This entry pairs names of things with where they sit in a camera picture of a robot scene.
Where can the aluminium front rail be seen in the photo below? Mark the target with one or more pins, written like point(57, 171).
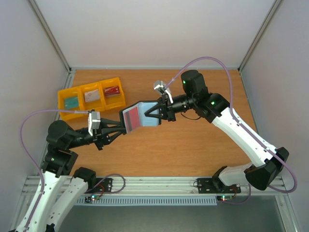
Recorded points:
point(161, 186)

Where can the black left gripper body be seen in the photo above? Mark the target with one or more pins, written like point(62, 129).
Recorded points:
point(98, 138)

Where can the red card in bin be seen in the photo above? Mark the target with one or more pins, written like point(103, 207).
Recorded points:
point(111, 91)

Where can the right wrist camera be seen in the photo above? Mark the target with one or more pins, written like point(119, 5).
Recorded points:
point(160, 87)

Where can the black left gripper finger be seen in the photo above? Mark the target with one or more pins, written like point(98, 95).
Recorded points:
point(110, 134)
point(107, 123)

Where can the green card in bin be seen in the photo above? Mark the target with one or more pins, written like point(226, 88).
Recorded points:
point(71, 103)

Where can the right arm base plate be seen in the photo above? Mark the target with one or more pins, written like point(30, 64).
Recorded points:
point(210, 185)

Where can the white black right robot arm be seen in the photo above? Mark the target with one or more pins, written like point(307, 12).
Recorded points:
point(266, 160)

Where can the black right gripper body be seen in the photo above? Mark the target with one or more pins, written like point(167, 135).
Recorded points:
point(167, 109)

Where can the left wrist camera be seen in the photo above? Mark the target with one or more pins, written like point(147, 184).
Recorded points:
point(93, 122)

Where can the maroon stripe card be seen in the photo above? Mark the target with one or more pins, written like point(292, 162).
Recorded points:
point(131, 118)

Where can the yellow three-compartment bin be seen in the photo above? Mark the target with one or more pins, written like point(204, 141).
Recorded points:
point(103, 104)

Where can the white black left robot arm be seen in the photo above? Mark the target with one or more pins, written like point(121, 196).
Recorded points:
point(57, 192)

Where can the grey slotted cable duct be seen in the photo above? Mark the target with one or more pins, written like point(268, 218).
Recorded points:
point(148, 201)

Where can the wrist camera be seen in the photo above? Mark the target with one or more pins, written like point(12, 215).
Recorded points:
point(160, 87)
point(93, 122)

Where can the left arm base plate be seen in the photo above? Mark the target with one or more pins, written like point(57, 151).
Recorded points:
point(105, 185)

